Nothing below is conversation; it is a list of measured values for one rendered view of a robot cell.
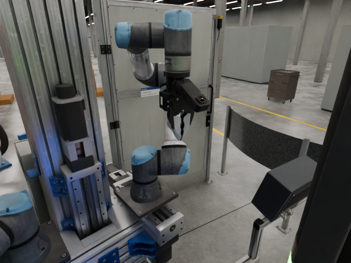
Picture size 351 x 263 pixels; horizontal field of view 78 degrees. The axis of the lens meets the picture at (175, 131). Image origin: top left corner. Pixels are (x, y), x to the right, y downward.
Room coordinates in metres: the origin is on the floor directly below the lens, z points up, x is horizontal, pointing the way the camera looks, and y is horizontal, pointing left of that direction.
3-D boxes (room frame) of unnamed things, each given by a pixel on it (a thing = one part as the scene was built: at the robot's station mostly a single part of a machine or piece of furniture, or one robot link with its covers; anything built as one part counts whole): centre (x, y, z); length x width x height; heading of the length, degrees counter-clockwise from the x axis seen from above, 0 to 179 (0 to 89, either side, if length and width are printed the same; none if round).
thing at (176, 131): (0.64, 0.01, 1.47); 0.06 x 0.03 x 0.09; 33
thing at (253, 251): (0.66, -0.33, 0.96); 0.03 x 0.03 x 0.20; 32
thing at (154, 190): (0.86, 0.14, 1.09); 0.15 x 0.15 x 0.10
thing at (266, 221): (0.71, -0.42, 1.04); 0.24 x 0.03 x 0.03; 122
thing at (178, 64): (0.64, 0.00, 1.65); 0.08 x 0.08 x 0.05
